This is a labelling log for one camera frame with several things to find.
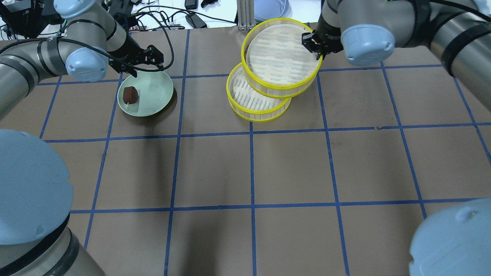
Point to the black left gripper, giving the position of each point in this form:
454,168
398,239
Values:
130,53

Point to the brown rectangular bun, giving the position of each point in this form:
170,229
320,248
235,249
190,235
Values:
130,95

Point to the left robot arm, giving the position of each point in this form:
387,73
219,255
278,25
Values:
36,196

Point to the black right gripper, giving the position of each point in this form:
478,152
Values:
329,40

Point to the yellow rimmed bamboo steamer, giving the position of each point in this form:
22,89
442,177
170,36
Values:
249,104

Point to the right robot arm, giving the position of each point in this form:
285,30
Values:
454,241

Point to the aluminium frame post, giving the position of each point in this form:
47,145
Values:
245,15

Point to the black power adapter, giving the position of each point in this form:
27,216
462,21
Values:
195,21

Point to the light green round plate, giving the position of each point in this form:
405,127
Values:
154,91

